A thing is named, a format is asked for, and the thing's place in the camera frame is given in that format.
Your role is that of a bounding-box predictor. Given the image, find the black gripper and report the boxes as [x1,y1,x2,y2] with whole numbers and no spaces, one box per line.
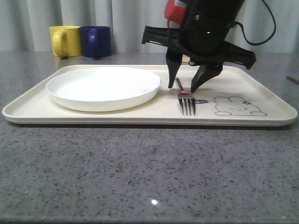
[142,0,256,93]

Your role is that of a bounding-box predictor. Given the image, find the white round plate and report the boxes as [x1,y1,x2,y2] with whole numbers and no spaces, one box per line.
[46,67,161,112]

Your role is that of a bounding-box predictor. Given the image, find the dark blue mug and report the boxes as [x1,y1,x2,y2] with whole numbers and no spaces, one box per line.
[79,26,112,57]

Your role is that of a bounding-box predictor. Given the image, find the yellow mug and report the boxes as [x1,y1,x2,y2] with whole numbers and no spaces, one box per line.
[49,26,82,58]

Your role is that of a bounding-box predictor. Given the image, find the red mug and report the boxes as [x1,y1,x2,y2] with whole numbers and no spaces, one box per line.
[164,0,187,28]

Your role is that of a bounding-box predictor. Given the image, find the silver metal fork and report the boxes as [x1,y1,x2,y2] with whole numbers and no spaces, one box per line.
[175,78,196,117]

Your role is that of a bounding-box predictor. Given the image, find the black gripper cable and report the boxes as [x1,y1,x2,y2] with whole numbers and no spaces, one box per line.
[234,0,277,46]

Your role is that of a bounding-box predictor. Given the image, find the grey curtain backdrop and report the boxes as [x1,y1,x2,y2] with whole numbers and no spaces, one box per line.
[0,0,299,53]

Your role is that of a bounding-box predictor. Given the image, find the cream rabbit serving tray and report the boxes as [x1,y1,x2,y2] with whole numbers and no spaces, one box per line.
[2,65,298,126]

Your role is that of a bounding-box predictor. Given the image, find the wooden mug tree stand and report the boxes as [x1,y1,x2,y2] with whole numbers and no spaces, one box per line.
[182,55,190,64]

